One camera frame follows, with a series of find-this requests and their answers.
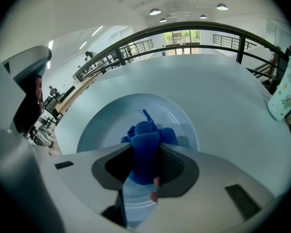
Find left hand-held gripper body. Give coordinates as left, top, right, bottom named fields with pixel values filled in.
left=1, top=46, right=53, bottom=135

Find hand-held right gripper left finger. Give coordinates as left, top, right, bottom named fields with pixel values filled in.
left=42, top=143, right=136, bottom=233

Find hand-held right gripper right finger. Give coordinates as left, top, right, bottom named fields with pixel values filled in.
left=135, top=143, right=276, bottom=233

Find blue cloth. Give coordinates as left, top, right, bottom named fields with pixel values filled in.
left=120, top=109, right=179, bottom=186

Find big light blue plate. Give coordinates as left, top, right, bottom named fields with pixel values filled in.
left=76, top=93, right=201, bottom=229

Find person's left hand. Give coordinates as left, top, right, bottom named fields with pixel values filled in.
left=35, top=76, right=45, bottom=113

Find person's right hand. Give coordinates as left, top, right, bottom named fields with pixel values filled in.
left=148, top=175, right=161, bottom=203

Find black office chair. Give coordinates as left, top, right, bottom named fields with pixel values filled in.
left=43, top=97, right=64, bottom=125

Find long black bar device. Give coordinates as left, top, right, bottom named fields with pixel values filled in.
left=59, top=85, right=76, bottom=103

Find wooden desk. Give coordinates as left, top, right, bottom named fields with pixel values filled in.
left=55, top=75, right=102, bottom=116

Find black straight railing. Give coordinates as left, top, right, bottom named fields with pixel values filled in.
left=212, top=34, right=258, bottom=50
left=120, top=39, right=153, bottom=58

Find black curved railing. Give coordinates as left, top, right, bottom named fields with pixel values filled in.
left=72, top=21, right=289, bottom=82

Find glass entrance doors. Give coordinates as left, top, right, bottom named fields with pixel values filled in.
left=162, top=30, right=200, bottom=55

